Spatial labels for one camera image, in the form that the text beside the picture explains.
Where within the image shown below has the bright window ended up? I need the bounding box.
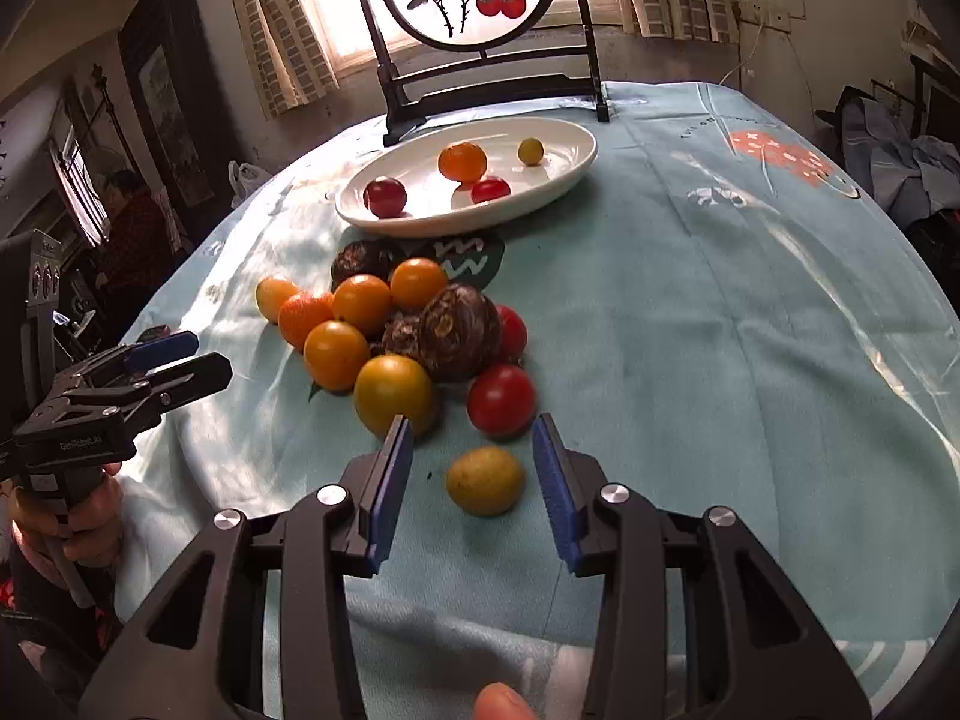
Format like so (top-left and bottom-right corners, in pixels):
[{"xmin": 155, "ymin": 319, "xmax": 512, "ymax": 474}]
[{"xmin": 277, "ymin": 0, "xmax": 623, "ymax": 76}]

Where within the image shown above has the dark red tomato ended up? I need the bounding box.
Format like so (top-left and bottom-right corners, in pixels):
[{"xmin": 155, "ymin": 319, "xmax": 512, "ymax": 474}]
[{"xmin": 363, "ymin": 176, "xmax": 408, "ymax": 219}]

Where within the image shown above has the person's left hand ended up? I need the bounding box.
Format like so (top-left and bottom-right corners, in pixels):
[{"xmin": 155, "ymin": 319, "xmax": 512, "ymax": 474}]
[{"xmin": 9, "ymin": 461, "xmax": 125, "ymax": 568}]

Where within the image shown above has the white oval plate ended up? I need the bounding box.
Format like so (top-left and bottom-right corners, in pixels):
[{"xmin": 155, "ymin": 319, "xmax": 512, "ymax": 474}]
[{"xmin": 334, "ymin": 116, "xmax": 599, "ymax": 239}]

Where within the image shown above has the white wall socket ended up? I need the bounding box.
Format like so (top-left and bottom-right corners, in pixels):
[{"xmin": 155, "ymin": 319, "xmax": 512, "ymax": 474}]
[{"xmin": 739, "ymin": 4, "xmax": 792, "ymax": 35}]

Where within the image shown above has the dark wooden cabinet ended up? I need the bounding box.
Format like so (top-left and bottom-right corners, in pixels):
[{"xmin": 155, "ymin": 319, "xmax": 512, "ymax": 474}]
[{"xmin": 118, "ymin": 0, "xmax": 218, "ymax": 211}]

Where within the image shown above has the pile of blue-grey clothes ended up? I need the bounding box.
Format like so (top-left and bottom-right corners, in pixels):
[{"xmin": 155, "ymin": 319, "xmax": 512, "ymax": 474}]
[{"xmin": 817, "ymin": 86, "xmax": 960, "ymax": 241}]

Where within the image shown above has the person's right hand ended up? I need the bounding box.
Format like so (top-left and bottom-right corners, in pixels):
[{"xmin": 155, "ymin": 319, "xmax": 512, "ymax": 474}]
[{"xmin": 474, "ymin": 682, "xmax": 538, "ymax": 720}]

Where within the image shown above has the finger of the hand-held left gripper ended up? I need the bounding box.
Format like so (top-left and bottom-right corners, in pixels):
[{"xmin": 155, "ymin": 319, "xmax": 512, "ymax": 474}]
[
  {"xmin": 67, "ymin": 330, "xmax": 201, "ymax": 391},
  {"xmin": 112, "ymin": 352, "xmax": 234, "ymax": 415}
]

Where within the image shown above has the orange mandarin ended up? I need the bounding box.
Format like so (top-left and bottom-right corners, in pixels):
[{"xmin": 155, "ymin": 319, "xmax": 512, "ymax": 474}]
[
  {"xmin": 438, "ymin": 142, "xmax": 488, "ymax": 182},
  {"xmin": 278, "ymin": 292, "xmax": 335, "ymax": 352}
]

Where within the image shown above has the large brown water chestnut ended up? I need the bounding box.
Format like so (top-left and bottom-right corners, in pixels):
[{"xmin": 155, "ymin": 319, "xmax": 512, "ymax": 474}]
[{"xmin": 418, "ymin": 284, "xmax": 502, "ymax": 383}]

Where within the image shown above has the white plastic bag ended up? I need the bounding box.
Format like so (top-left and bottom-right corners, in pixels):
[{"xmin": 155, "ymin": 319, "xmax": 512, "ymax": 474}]
[{"xmin": 227, "ymin": 160, "xmax": 275, "ymax": 209}]

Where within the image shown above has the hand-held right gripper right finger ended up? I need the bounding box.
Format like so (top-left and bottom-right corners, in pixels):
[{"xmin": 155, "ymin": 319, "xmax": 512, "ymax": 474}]
[{"xmin": 531, "ymin": 412, "xmax": 875, "ymax": 720}]

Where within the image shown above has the small barred window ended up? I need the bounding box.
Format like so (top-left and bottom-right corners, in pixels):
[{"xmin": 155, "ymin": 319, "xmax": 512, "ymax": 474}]
[{"xmin": 49, "ymin": 124, "xmax": 110, "ymax": 248}]

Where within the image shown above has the white power cable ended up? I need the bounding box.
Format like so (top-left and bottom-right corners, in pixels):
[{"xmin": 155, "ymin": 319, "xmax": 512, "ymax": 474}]
[{"xmin": 720, "ymin": 15, "xmax": 766, "ymax": 87}]

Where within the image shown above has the pale yellow fruit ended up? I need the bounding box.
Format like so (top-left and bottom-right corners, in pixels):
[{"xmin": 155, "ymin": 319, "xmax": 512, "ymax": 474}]
[{"xmin": 446, "ymin": 446, "xmax": 525, "ymax": 517}]

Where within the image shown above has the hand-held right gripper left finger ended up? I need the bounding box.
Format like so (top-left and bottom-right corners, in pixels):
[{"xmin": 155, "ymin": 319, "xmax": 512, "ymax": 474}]
[{"xmin": 79, "ymin": 414, "xmax": 415, "ymax": 720}]

